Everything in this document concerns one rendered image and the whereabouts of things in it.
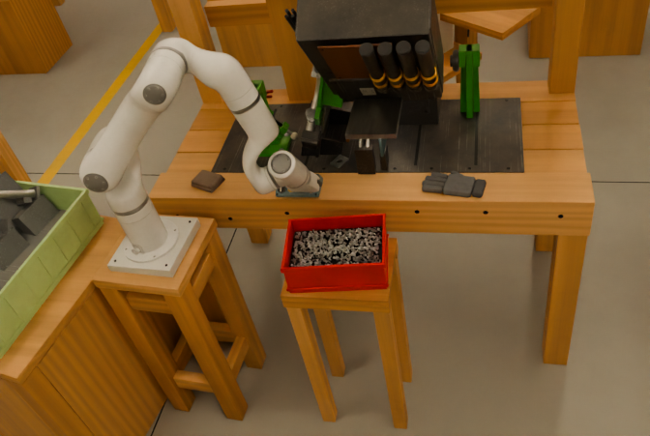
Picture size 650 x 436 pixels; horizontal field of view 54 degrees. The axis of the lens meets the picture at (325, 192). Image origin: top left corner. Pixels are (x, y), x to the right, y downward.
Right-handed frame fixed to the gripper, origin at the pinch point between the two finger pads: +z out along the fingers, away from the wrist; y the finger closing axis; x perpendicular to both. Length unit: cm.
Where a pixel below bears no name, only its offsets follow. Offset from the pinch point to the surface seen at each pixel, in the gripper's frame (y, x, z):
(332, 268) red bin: 12.7, -27.7, -15.0
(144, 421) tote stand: -76, -87, 48
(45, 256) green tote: -86, -27, -14
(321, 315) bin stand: -2, -41, 35
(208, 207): -38.7, -6.0, 7.1
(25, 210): -104, -10, -5
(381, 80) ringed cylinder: 27.5, 24.9, -29.2
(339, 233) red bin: 11.4, -15.6, -2.9
